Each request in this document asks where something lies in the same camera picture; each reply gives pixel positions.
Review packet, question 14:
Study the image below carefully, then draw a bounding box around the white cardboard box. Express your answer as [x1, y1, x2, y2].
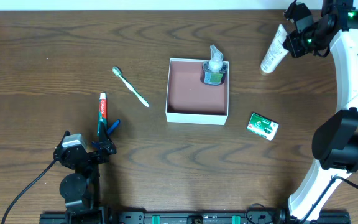
[165, 58, 229, 125]

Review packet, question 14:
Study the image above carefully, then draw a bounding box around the white lotion tube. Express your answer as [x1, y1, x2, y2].
[260, 24, 289, 75]

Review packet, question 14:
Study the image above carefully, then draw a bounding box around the red green toothpaste tube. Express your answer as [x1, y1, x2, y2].
[97, 92, 108, 135]

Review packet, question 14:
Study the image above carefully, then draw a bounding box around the clear blue soap pump bottle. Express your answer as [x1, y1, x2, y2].
[201, 45, 229, 86]

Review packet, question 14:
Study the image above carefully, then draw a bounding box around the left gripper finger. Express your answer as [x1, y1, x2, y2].
[99, 123, 114, 149]
[61, 131, 70, 142]

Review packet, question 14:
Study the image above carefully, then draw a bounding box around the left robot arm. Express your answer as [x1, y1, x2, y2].
[53, 124, 116, 223]

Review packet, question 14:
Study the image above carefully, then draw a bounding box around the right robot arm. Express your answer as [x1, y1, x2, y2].
[276, 1, 358, 223]

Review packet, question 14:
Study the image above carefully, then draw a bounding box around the green soap bar box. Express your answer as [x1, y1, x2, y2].
[247, 113, 279, 141]

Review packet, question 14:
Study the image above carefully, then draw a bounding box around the blue disposable razor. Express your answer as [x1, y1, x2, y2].
[91, 119, 121, 149]

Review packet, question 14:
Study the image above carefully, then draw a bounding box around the green white toothbrush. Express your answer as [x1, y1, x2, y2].
[112, 67, 150, 108]

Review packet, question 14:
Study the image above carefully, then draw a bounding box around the black mounting rail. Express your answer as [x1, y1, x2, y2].
[39, 210, 351, 224]

